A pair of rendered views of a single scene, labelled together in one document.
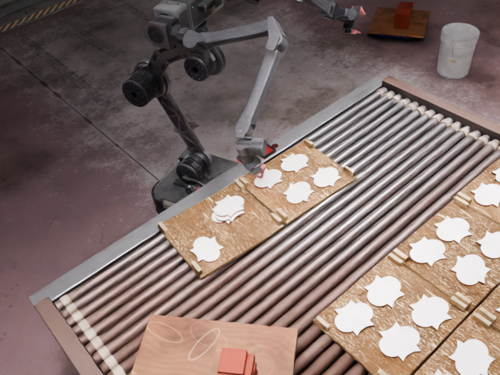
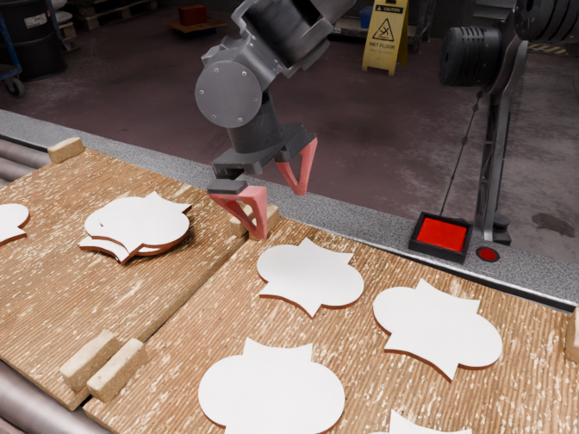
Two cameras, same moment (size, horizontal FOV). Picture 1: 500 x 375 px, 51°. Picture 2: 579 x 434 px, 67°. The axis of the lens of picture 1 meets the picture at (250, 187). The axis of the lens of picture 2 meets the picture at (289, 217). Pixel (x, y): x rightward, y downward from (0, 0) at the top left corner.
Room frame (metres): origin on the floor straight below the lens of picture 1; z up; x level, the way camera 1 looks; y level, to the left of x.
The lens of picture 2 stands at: (1.51, -0.42, 1.33)
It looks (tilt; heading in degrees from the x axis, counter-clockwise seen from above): 37 degrees down; 62
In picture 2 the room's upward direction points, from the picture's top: straight up
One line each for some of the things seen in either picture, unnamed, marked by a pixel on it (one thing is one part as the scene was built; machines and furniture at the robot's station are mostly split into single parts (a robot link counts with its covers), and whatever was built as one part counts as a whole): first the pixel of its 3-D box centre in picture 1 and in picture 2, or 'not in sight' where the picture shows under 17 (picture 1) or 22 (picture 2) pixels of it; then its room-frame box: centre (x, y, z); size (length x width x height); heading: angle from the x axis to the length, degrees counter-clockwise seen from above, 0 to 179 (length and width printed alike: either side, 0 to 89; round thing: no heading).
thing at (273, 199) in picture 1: (296, 179); (355, 363); (1.70, -0.21, 0.93); 0.41 x 0.35 x 0.02; 123
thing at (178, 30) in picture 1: (180, 34); not in sight; (2.17, 0.22, 1.45); 0.09 x 0.08 x 0.12; 147
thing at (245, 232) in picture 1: (220, 227); (79, 237); (1.48, 0.14, 0.93); 0.41 x 0.35 x 0.02; 121
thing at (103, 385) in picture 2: (282, 214); (119, 369); (1.48, -0.12, 0.95); 0.06 x 0.02 x 0.03; 33
